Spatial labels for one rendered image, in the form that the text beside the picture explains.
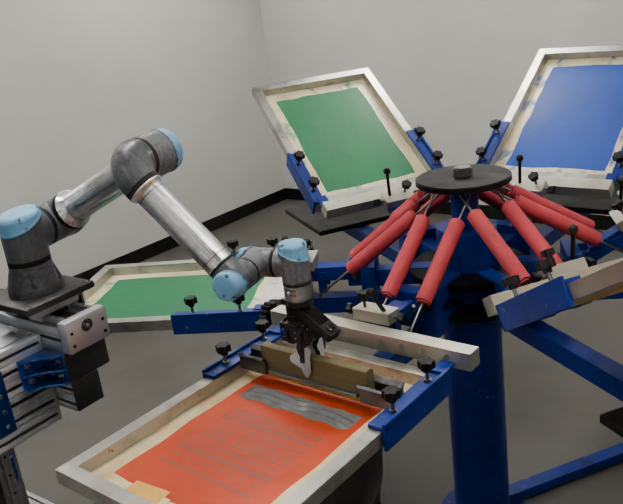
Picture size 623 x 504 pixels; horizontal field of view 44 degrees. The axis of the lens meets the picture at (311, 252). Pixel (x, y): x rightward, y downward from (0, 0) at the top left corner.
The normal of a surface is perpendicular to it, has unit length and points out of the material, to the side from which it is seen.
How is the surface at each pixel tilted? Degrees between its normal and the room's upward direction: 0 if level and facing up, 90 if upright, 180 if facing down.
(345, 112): 32
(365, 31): 90
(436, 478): 0
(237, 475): 0
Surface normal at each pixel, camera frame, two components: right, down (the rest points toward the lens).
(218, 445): -0.12, -0.94
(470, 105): -0.62, 0.33
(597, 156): -0.43, -0.62
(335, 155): 0.09, -0.66
